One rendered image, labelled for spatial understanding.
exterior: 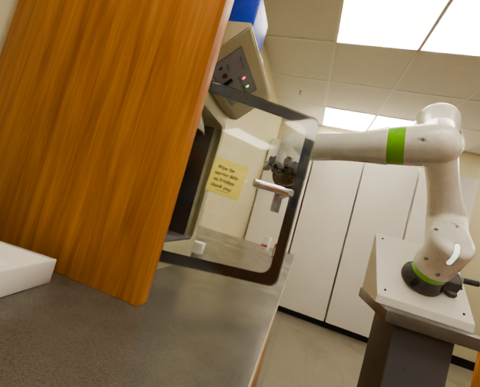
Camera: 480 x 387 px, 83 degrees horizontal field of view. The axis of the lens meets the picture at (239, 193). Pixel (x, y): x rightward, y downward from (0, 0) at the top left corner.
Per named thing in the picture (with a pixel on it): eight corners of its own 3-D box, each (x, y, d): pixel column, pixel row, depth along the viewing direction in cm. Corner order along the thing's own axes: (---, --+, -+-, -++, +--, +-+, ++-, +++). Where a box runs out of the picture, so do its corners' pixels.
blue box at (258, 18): (208, 27, 60) (220, -10, 60) (222, 54, 70) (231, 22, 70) (251, 31, 57) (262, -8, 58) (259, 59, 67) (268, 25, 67)
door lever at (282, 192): (246, 188, 59) (249, 176, 59) (286, 200, 61) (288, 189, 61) (252, 188, 54) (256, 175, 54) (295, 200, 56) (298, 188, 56)
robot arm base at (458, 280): (468, 274, 108) (477, 266, 104) (481, 309, 97) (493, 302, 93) (398, 259, 113) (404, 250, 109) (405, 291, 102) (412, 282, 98)
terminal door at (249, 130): (139, 256, 56) (193, 74, 58) (275, 286, 61) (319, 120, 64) (138, 257, 55) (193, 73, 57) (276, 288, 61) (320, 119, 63)
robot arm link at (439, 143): (459, 153, 81) (466, 113, 74) (462, 175, 72) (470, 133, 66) (390, 153, 90) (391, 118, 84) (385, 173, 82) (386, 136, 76)
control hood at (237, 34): (187, 61, 57) (200, 16, 57) (229, 119, 88) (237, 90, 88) (238, 67, 54) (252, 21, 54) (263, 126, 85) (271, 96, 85)
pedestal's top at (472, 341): (433, 319, 118) (435, 309, 118) (488, 355, 87) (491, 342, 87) (358, 295, 124) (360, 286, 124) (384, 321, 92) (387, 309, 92)
